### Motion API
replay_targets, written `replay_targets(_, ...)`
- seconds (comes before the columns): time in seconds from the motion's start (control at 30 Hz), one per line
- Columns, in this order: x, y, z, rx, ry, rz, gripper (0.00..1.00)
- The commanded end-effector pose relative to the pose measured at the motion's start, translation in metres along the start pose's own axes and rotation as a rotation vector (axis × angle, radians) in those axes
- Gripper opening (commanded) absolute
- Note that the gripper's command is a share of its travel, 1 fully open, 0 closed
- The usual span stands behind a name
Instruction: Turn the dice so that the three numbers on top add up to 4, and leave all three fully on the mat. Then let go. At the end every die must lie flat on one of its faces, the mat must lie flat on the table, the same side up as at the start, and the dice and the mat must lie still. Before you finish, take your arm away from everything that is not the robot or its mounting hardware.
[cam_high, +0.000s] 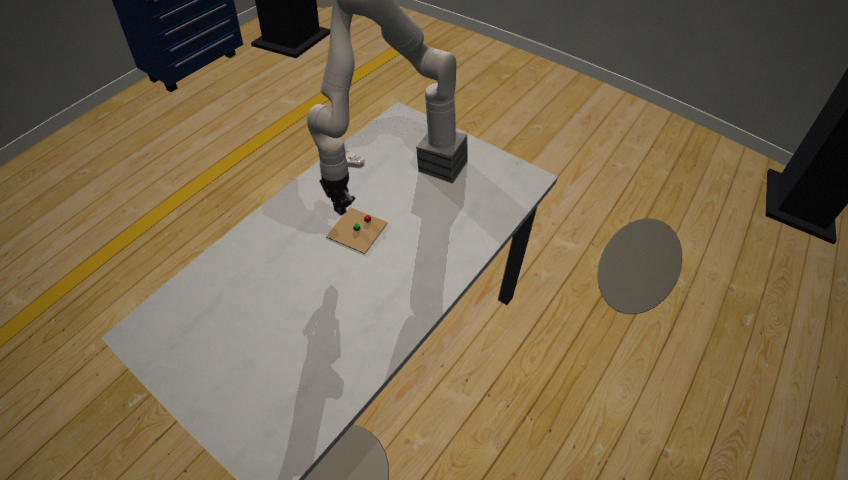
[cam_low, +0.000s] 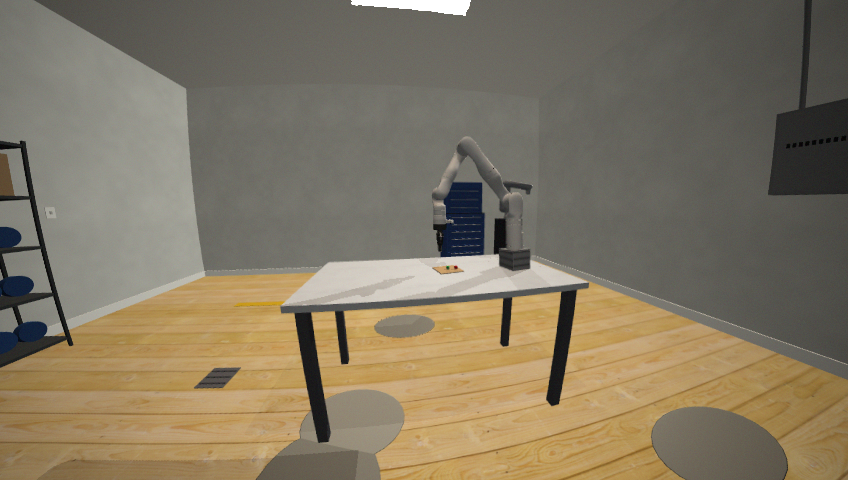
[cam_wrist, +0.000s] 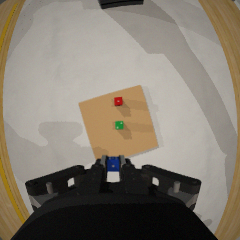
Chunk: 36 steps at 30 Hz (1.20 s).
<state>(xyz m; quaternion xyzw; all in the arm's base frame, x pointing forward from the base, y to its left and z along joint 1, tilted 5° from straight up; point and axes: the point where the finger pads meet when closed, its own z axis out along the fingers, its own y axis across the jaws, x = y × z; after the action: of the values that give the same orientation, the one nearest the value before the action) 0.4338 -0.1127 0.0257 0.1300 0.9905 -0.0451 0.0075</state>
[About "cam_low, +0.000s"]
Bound tan flat mat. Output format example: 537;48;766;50
432;265;464;274

